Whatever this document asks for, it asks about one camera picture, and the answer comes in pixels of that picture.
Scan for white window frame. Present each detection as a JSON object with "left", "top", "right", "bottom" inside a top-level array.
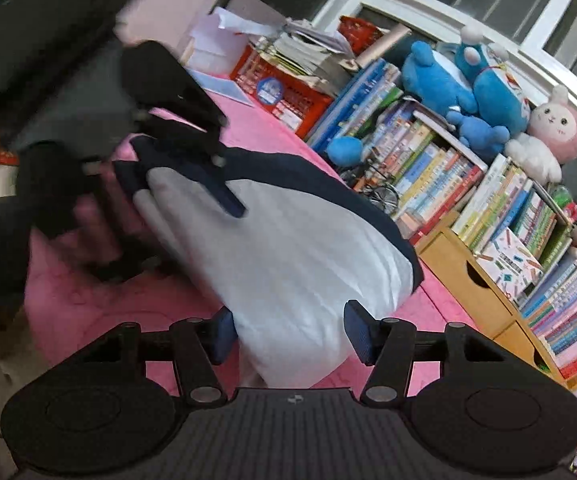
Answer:
[{"left": 178, "top": 0, "right": 577, "bottom": 171}]

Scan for blue plush ball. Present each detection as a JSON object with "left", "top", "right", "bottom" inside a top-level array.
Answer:
[{"left": 327, "top": 136, "right": 369, "bottom": 167}]

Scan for white box with colourful print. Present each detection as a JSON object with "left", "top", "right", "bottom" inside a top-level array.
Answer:
[{"left": 476, "top": 226, "right": 544, "bottom": 303}]

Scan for row of tall colourful books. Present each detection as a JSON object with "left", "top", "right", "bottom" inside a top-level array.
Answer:
[{"left": 305, "top": 57, "right": 489, "bottom": 241}]

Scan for stack of worn workbooks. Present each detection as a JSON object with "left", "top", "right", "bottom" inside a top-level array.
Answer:
[{"left": 256, "top": 17, "right": 357, "bottom": 98}]

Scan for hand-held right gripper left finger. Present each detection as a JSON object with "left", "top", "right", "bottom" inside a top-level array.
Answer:
[{"left": 71, "top": 306, "right": 235, "bottom": 406}]

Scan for brown cardboard tube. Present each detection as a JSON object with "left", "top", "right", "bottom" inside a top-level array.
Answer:
[{"left": 356, "top": 27, "right": 412, "bottom": 68}]

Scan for black model bicycle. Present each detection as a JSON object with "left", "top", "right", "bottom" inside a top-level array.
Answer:
[{"left": 341, "top": 160, "right": 402, "bottom": 218}]

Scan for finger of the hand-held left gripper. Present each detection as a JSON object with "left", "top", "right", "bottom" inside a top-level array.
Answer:
[
  {"left": 136, "top": 107, "right": 246, "bottom": 219},
  {"left": 76, "top": 157, "right": 169, "bottom": 283}
]

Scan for red plastic crate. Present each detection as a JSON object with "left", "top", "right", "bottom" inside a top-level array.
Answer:
[{"left": 229, "top": 42, "right": 334, "bottom": 133}]

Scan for blue plush toy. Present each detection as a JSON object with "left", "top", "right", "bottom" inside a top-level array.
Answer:
[{"left": 401, "top": 40, "right": 512, "bottom": 163}]

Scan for row of small colourful books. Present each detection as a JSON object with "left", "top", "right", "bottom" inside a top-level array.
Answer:
[{"left": 451, "top": 152, "right": 577, "bottom": 381}]

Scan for wooden drawer box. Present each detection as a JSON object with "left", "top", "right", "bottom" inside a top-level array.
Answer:
[{"left": 413, "top": 225, "right": 577, "bottom": 391}]

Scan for red snack packet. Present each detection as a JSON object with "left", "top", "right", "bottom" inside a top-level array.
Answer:
[{"left": 337, "top": 16, "right": 384, "bottom": 56}]

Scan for light blue paper sheet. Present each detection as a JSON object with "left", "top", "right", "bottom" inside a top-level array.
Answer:
[{"left": 188, "top": 70, "right": 255, "bottom": 107}]

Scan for white and navy jacket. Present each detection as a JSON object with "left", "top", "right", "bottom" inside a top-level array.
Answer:
[{"left": 113, "top": 135, "right": 424, "bottom": 387}]

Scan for blue and white cat plush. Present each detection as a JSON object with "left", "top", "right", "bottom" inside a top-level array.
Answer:
[{"left": 456, "top": 24, "right": 532, "bottom": 136}]

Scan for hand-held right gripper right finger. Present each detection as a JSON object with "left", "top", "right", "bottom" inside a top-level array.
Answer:
[{"left": 343, "top": 300, "right": 508, "bottom": 407}]

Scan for loose white papers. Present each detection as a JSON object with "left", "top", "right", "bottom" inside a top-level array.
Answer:
[{"left": 181, "top": 6, "right": 289, "bottom": 78}]

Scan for pink rabbit plush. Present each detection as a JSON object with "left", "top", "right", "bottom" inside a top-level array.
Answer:
[{"left": 505, "top": 85, "right": 577, "bottom": 183}]

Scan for pink rabbit print blanket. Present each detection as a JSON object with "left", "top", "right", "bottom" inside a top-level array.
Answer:
[{"left": 23, "top": 87, "right": 474, "bottom": 396}]

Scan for clear plastic jar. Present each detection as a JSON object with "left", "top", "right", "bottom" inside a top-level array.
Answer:
[{"left": 396, "top": 210, "right": 427, "bottom": 241}]

